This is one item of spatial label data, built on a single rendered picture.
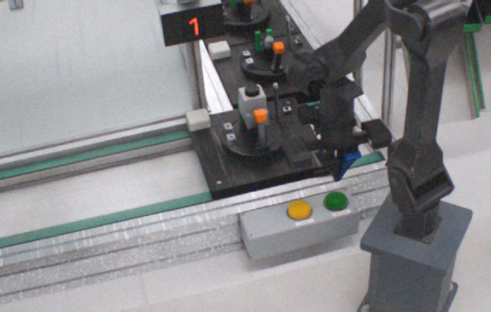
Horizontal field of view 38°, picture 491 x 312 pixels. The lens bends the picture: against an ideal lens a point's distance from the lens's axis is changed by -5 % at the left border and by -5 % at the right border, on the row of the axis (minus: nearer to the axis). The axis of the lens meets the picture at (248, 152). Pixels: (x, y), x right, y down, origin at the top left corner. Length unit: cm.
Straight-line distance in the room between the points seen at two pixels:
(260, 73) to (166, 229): 48
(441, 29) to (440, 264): 37
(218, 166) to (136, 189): 18
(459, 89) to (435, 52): 58
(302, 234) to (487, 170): 48
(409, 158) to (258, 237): 36
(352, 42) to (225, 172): 45
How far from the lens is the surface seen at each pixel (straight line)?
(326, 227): 133
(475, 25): 141
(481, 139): 169
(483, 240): 146
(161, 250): 137
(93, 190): 151
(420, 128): 103
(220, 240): 138
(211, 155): 146
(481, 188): 156
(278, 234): 131
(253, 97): 140
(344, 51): 110
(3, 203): 155
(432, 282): 118
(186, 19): 140
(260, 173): 140
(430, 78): 99
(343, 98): 116
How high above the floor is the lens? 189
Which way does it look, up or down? 39 degrees down
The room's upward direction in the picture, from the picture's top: 5 degrees counter-clockwise
